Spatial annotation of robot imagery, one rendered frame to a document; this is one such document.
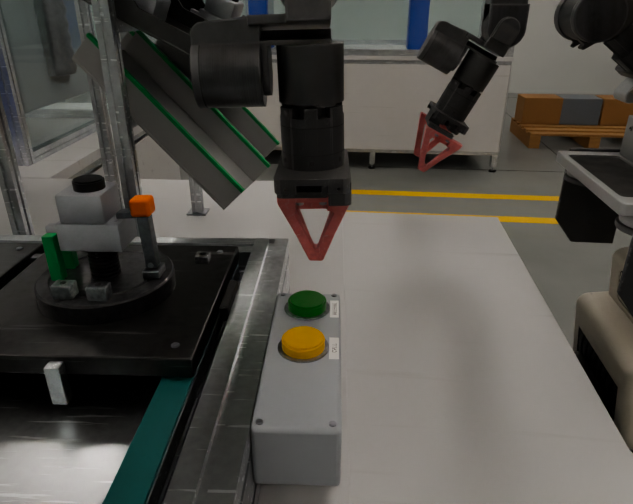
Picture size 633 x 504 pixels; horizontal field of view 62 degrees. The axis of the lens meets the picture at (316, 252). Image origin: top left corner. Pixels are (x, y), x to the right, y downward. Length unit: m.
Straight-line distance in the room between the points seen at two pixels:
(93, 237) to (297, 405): 0.27
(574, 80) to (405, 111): 5.40
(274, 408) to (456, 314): 0.39
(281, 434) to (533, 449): 0.27
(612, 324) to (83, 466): 0.76
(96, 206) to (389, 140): 4.01
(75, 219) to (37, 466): 0.22
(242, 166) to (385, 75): 3.57
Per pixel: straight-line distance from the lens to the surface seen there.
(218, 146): 0.87
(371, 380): 0.62
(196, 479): 0.39
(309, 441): 0.42
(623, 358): 0.88
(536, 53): 9.29
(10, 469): 0.51
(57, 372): 0.52
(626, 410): 0.90
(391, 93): 4.40
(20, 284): 0.67
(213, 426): 0.43
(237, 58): 0.46
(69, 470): 0.49
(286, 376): 0.46
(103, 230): 0.56
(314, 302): 0.54
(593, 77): 9.60
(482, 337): 0.72
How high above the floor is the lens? 1.25
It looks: 25 degrees down
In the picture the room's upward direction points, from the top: straight up
